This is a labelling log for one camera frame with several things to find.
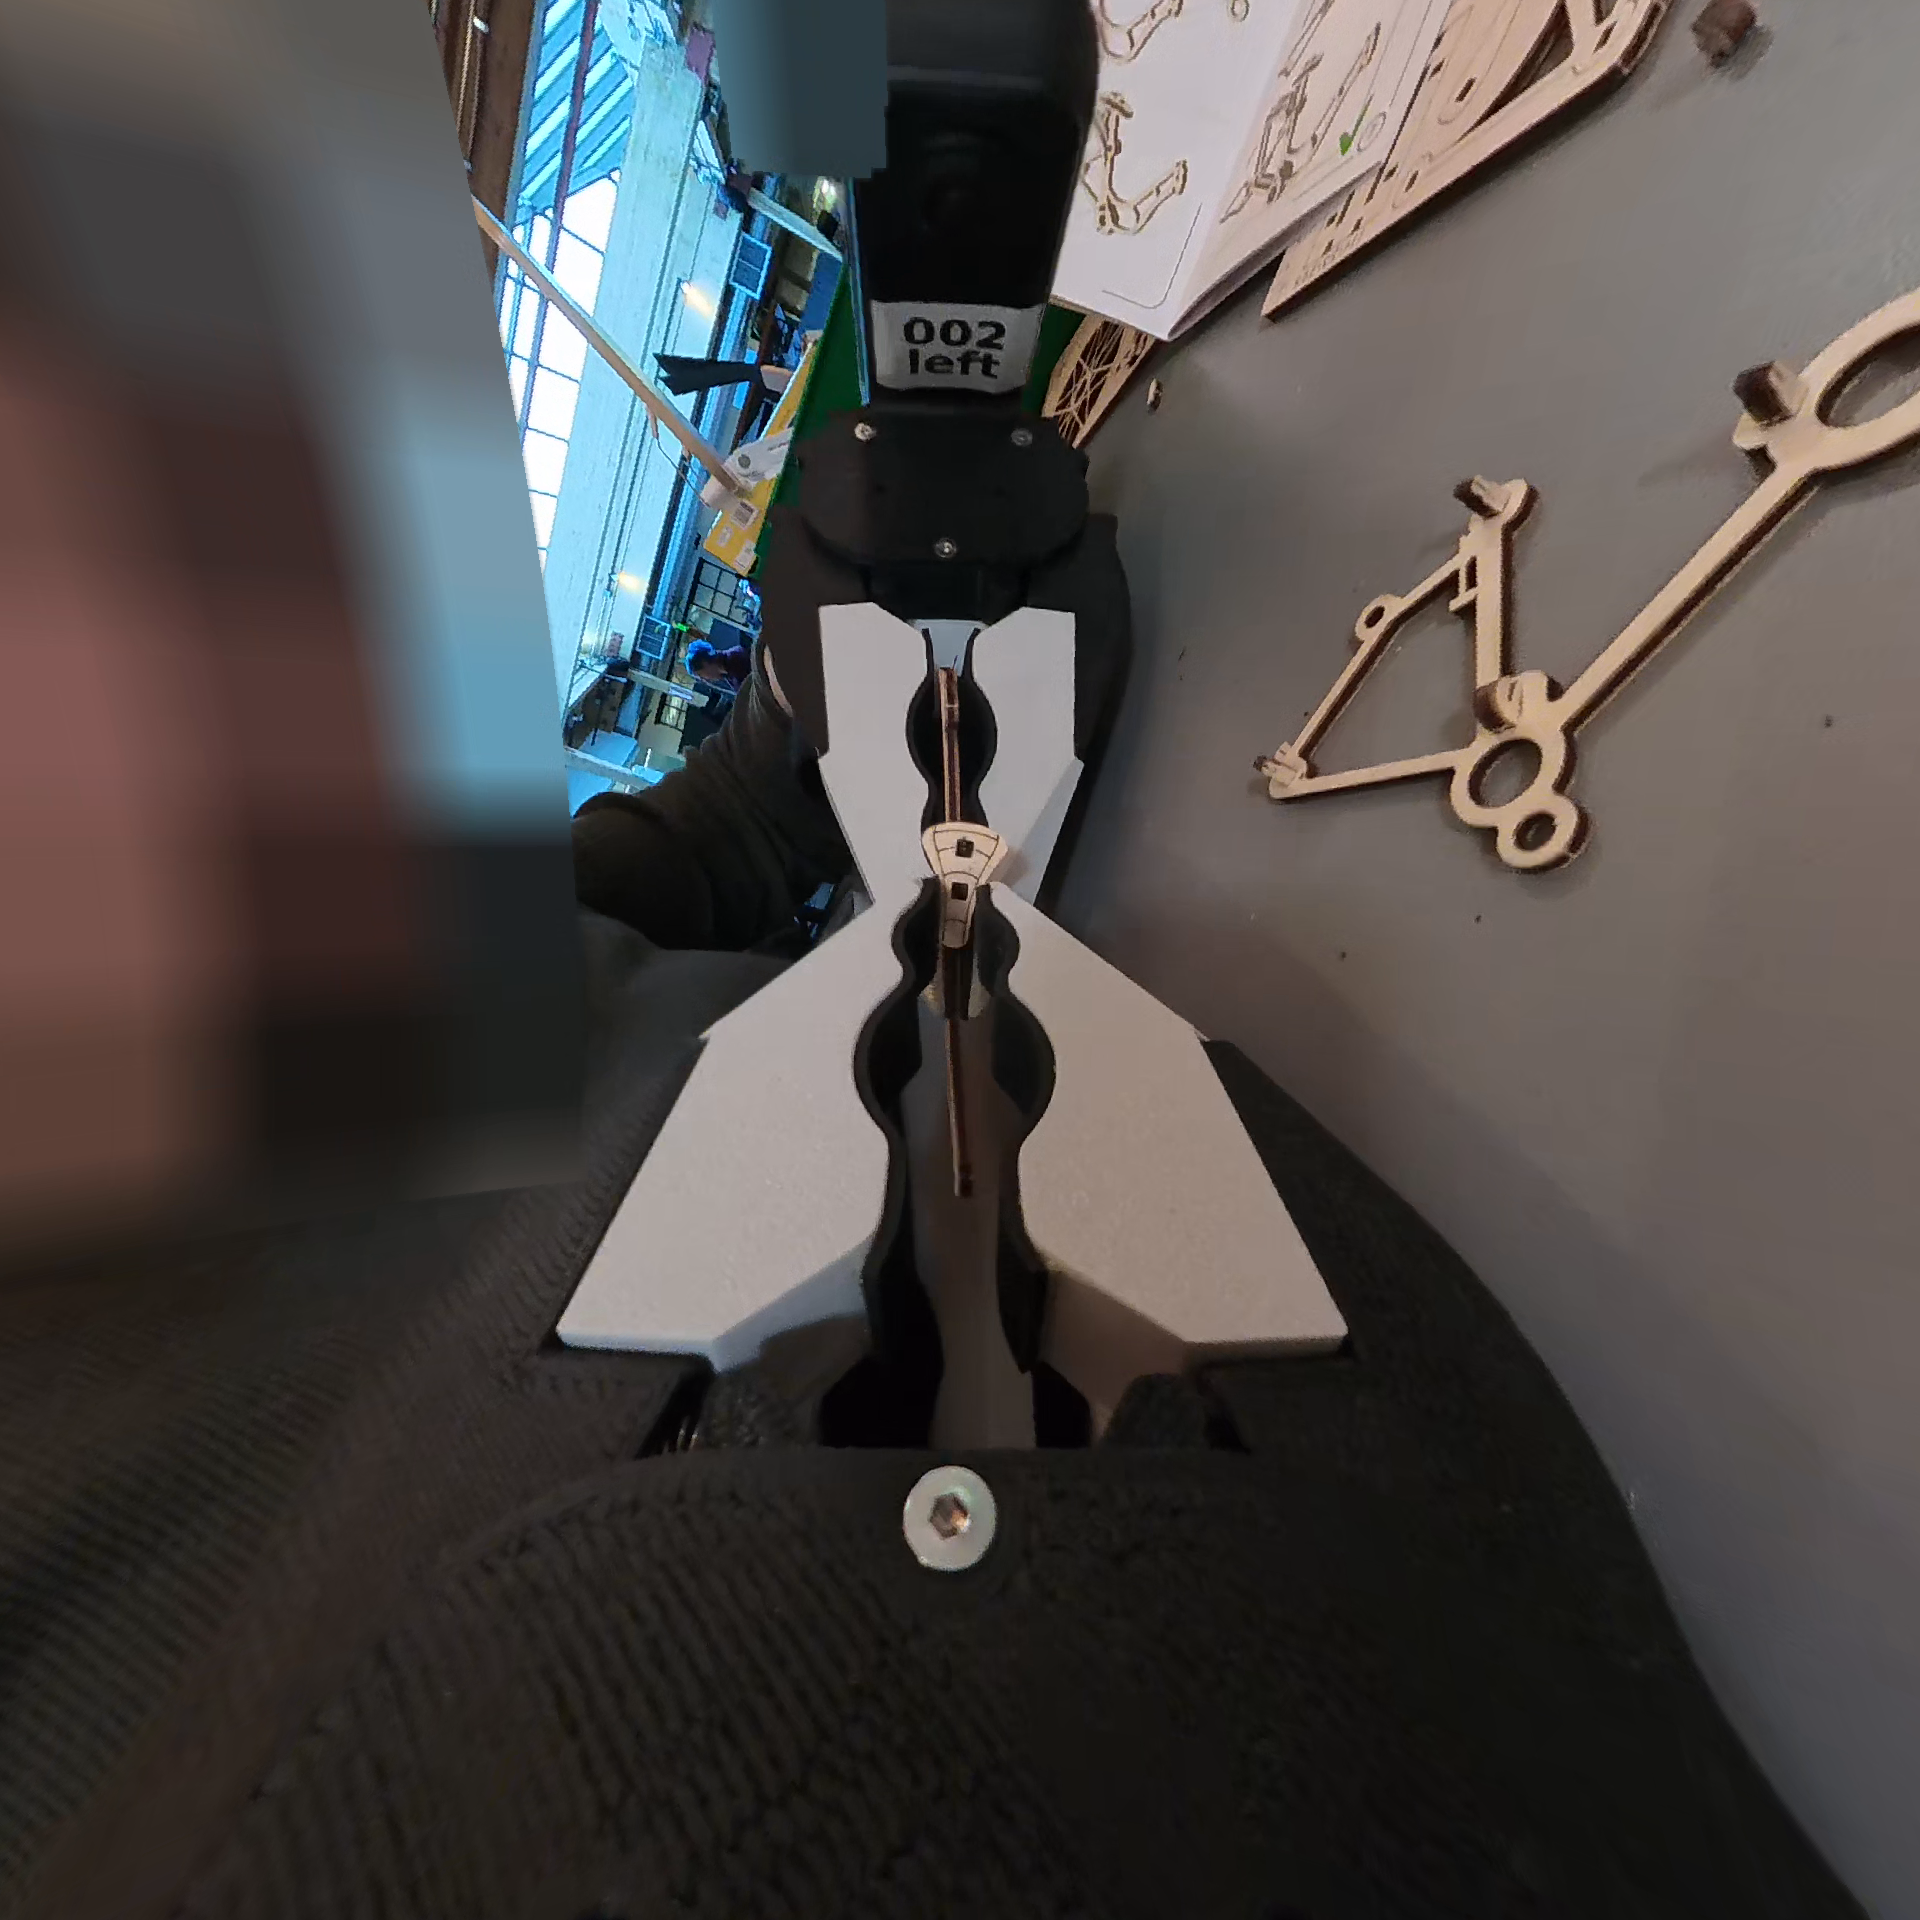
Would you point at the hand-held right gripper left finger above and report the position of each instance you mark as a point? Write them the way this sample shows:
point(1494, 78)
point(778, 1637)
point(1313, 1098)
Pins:
point(720, 1200)

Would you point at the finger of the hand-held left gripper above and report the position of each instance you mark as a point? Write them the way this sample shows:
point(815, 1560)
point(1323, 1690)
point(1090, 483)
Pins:
point(1036, 722)
point(863, 722)

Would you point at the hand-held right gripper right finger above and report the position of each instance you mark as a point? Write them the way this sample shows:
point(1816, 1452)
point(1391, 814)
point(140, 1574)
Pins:
point(1171, 1200)

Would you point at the long wooden model strut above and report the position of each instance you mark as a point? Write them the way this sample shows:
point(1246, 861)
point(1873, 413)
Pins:
point(956, 1110)

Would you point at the wooden bicycle frame assembly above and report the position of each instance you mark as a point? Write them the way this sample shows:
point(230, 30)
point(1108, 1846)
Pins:
point(1559, 744)

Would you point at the person's left forearm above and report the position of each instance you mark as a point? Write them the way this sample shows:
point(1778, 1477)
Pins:
point(675, 855)

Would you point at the wooden wheel parts sheet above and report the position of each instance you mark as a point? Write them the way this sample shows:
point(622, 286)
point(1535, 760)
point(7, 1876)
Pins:
point(1096, 375)

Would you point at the white instruction booklet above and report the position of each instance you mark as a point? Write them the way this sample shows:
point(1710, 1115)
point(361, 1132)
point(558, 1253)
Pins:
point(1171, 254)

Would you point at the dark wooden scrap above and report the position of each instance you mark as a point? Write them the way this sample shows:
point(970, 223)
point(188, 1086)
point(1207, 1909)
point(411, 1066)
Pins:
point(1723, 24)

